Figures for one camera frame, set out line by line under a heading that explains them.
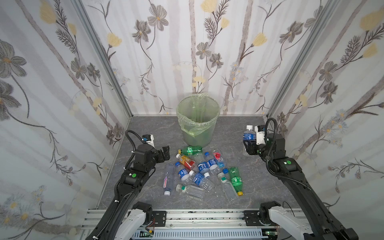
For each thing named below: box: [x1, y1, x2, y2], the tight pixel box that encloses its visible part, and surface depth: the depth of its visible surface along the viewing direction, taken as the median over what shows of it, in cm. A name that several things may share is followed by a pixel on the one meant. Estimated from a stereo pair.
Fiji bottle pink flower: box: [213, 148, 229, 174], surface depth 92 cm
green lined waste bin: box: [176, 93, 221, 148], surface depth 96 cm
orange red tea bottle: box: [175, 153, 196, 171], surface depth 91 cm
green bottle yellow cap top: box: [178, 145, 203, 156], surface depth 97 cm
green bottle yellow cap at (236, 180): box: [229, 166, 244, 196], surface depth 84 cm
